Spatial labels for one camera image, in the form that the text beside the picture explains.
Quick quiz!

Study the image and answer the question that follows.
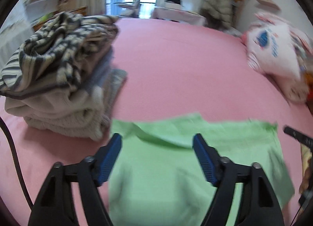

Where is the lace-covered cabinet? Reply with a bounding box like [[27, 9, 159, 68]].
[[0, 3, 35, 58]]

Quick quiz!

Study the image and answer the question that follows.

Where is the beige folded sweater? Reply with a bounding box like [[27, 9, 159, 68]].
[[4, 79, 110, 141]]

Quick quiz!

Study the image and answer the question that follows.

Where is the pink printed pillow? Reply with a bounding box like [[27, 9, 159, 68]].
[[242, 12, 313, 103]]

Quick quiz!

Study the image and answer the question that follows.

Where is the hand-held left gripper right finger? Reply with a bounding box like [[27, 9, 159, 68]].
[[192, 133, 285, 226]]

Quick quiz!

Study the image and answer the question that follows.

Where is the wooden desk with drawers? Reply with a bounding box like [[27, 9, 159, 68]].
[[33, 6, 88, 31]]

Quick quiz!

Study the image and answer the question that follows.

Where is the folded printed quilt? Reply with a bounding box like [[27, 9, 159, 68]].
[[303, 69, 313, 116]]

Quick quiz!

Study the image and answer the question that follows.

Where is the white box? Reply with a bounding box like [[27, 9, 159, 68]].
[[164, 1, 184, 9]]

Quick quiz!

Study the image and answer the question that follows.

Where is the pink wall shelf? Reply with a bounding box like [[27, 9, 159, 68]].
[[254, 0, 280, 10]]

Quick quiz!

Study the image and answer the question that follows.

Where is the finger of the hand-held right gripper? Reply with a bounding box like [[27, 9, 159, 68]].
[[299, 189, 313, 208], [284, 125, 313, 147]]

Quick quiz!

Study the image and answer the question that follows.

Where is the grey puffer jacket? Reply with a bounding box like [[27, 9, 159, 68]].
[[201, 0, 236, 31]]

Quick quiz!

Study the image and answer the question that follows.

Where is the yellow knit garment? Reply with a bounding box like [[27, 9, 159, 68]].
[[300, 143, 313, 193]]

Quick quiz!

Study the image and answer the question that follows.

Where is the green t-shirt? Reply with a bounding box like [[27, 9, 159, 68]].
[[108, 112, 295, 226]]

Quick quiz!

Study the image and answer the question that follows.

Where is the small table with tablecloth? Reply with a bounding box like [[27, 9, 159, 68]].
[[151, 6, 208, 27]]

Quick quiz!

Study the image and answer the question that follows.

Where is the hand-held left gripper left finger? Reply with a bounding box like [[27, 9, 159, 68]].
[[28, 133, 122, 226]]

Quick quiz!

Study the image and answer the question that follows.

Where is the grey folded garment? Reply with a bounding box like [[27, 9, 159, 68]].
[[93, 47, 128, 129]]

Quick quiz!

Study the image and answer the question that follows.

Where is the black cable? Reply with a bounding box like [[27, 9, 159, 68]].
[[0, 116, 33, 210]]

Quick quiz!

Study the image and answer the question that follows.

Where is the striped knit sweater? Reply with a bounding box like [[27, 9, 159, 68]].
[[0, 12, 120, 92]]

